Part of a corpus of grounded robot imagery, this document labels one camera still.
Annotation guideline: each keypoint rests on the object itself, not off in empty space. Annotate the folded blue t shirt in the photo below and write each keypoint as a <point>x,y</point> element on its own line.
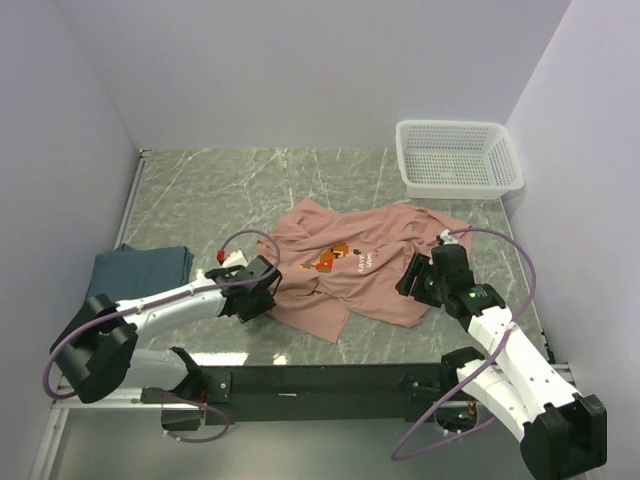
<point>127,273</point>

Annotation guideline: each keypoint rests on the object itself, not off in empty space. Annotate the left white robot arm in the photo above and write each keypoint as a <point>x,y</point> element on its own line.
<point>99,352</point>

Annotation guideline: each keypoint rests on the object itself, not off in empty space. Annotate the black base beam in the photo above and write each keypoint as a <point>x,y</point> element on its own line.
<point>305,393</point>

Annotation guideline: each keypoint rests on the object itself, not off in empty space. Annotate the pink t shirt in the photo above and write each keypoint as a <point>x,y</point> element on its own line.
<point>335,264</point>

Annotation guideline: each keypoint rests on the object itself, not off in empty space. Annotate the aluminium frame rail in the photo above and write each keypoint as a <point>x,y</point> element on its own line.
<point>130,397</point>

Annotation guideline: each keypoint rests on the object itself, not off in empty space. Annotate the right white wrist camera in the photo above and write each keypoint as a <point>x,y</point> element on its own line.
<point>447,238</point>

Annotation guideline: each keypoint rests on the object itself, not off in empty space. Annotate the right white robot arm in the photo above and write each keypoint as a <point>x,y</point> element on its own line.
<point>561,433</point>

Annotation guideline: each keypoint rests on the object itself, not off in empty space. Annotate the white plastic basket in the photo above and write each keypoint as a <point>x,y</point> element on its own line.
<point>440,159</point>

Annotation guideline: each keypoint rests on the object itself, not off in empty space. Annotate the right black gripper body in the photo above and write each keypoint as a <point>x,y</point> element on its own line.
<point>427,286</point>

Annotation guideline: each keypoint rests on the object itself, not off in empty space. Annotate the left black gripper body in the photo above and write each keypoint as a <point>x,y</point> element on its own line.
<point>263,301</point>

